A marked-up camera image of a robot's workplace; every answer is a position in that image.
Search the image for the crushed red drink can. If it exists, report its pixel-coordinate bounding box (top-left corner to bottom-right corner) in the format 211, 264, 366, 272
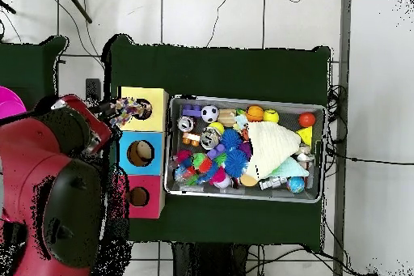
176, 116, 196, 134

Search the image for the red ball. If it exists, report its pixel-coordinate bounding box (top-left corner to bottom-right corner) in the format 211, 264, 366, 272
298, 112, 317, 128

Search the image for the black rod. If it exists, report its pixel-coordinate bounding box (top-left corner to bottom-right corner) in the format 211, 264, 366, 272
61, 0, 93, 24

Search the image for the wooden box with three holes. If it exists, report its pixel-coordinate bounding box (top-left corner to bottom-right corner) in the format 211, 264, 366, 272
115, 85, 171, 220

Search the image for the black and white soccer ball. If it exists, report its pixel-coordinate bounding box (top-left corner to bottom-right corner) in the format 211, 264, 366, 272
201, 104, 221, 124

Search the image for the long polka dot cloth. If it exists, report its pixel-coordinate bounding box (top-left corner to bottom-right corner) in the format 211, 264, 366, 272
105, 96, 154, 128

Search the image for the mint green cloth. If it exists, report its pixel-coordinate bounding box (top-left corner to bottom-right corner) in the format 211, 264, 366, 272
268, 155, 311, 179

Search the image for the cream knitted cloth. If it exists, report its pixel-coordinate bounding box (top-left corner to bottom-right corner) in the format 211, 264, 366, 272
244, 120, 302, 181

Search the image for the yellow tennis ball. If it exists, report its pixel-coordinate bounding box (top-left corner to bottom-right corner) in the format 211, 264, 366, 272
208, 121, 225, 136

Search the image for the pink plastic bowl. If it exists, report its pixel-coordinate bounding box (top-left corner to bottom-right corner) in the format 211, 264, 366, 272
0, 85, 28, 121

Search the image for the yellow smiley ball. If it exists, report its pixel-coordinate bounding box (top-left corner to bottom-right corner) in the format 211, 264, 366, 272
263, 108, 280, 125

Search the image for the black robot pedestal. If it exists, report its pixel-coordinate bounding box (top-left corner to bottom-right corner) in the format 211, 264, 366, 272
171, 242, 260, 276

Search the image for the orange toy basketball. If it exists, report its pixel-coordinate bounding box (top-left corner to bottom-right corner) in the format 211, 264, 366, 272
246, 104, 265, 123

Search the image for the yellow cheese wedge toy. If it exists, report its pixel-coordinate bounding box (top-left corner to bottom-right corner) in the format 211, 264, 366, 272
297, 125, 314, 146

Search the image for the clear mesh bin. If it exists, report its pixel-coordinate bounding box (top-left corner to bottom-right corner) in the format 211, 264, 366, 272
163, 94, 327, 205

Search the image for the blue spiky rubber ball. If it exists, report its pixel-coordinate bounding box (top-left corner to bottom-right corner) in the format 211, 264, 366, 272
222, 128, 243, 151
224, 151, 250, 180

